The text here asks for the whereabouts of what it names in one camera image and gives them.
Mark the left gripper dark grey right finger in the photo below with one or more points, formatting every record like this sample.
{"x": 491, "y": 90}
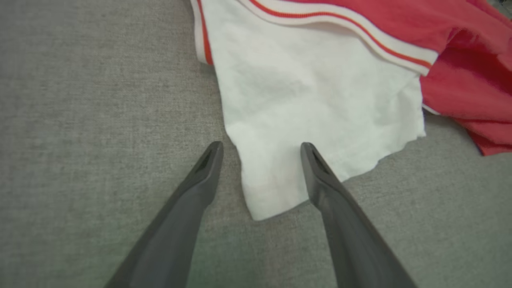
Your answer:
{"x": 352, "y": 240}

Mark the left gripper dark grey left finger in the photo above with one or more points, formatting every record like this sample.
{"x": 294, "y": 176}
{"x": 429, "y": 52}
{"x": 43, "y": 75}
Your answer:
{"x": 172, "y": 240}

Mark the red jersey with white stripes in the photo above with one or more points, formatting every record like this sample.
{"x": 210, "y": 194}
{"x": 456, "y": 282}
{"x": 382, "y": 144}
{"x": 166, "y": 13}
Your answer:
{"x": 300, "y": 100}

